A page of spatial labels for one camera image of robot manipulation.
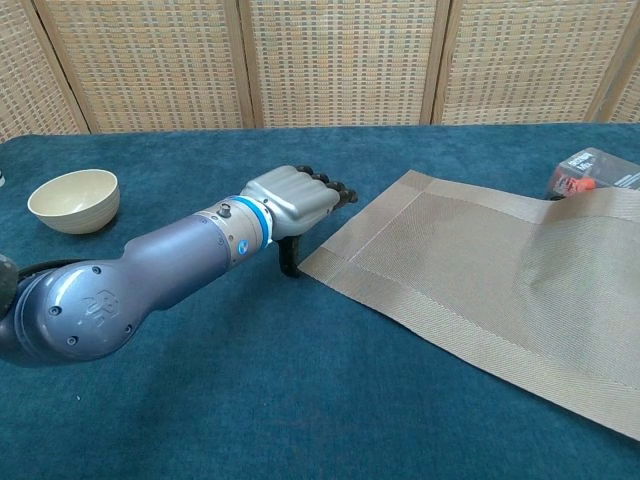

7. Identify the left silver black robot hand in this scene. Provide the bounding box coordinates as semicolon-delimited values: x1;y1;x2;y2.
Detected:
241;164;360;279

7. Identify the gray woven placemat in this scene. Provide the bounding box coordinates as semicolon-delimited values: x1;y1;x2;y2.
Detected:
298;169;640;442

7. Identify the cream bowl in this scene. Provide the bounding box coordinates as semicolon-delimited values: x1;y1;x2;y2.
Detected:
26;168;122;235

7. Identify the woven bamboo folding screen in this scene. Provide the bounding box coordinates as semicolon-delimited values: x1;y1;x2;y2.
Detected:
0;0;640;144

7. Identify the blue table cover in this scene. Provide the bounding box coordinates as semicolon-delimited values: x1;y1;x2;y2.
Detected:
0;121;640;480

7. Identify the clear box red black print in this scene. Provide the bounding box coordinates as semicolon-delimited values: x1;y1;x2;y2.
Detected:
544;146;640;202

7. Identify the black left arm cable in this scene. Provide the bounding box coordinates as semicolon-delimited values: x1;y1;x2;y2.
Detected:
17;257;66;281

